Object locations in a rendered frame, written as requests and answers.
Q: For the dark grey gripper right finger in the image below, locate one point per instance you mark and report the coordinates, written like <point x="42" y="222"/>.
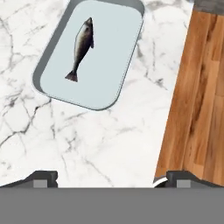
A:
<point x="180" y="178"/>

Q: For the pale blue grey-rimmed tray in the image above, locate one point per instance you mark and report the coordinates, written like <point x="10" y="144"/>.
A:
<point x="99" y="70"/>

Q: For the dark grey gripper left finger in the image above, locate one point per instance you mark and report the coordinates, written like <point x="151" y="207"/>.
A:
<point x="43" y="178"/>

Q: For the grey fish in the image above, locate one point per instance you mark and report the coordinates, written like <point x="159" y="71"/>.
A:
<point x="82" y="43"/>

